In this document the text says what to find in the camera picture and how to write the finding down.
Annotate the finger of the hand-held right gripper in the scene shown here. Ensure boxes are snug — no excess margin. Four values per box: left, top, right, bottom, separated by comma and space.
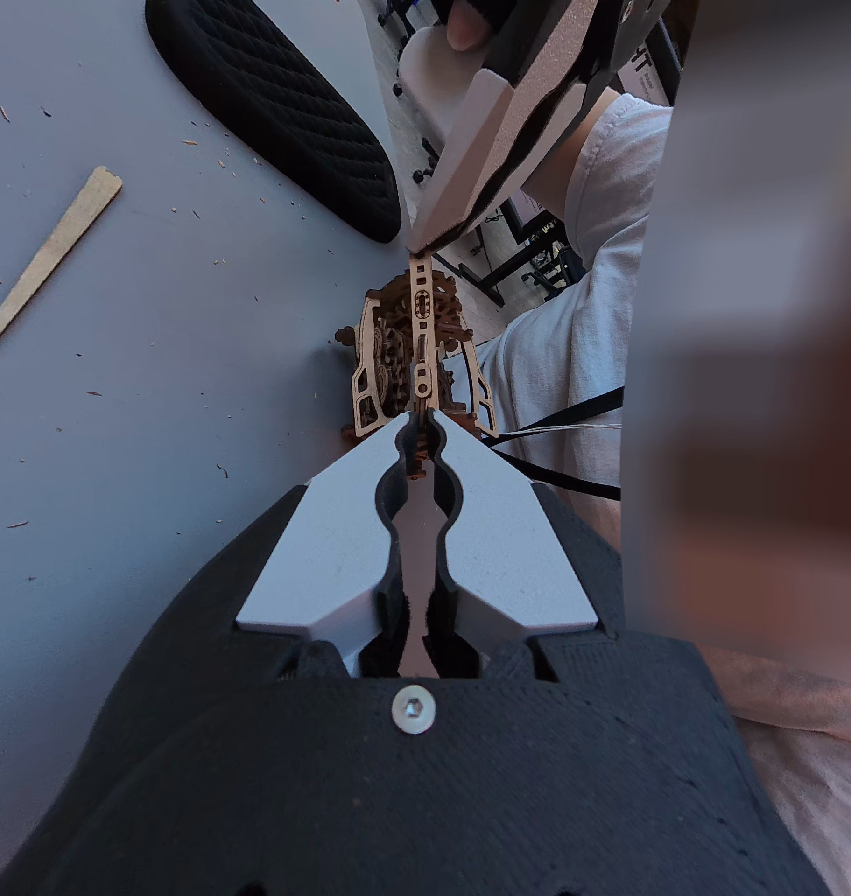
467, 76, 612, 228
404, 0, 633, 256

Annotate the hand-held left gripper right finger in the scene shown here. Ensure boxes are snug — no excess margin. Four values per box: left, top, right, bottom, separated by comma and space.
425, 408, 601, 676

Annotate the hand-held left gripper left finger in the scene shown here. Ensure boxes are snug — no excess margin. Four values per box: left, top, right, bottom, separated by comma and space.
236, 412, 414, 679

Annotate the wooden strip part with holes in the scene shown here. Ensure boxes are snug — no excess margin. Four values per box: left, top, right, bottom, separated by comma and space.
407, 251, 437, 421

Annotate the wooden mechanical model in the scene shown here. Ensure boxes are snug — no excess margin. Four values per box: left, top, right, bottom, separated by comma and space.
334, 269, 500, 484

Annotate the person's right forearm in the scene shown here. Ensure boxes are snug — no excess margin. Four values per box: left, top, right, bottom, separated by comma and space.
520, 87, 615, 219

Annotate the grey desk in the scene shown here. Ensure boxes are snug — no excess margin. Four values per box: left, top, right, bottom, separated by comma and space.
0, 0, 512, 891

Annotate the person's right hand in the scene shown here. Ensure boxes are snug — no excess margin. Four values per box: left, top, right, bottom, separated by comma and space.
445, 0, 499, 52

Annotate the black office chair base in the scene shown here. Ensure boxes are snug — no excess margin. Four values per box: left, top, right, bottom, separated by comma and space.
375, 0, 446, 187

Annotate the black mesh wrist rest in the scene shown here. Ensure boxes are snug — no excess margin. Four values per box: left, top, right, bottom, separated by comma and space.
145, 0, 404, 245

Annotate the person's white shirt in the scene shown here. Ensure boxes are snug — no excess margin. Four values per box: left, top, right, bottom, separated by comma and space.
477, 93, 851, 896

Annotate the thin wooden stick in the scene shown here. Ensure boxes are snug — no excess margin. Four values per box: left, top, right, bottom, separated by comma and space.
0, 165, 124, 366

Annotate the black table frame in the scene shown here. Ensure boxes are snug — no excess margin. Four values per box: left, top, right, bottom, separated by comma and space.
431, 195, 589, 309

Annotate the thin white cable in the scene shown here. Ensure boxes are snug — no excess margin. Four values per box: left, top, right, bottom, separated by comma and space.
494, 422, 624, 441

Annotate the black strap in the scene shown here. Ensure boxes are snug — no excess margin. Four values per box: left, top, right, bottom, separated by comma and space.
481, 387, 624, 502

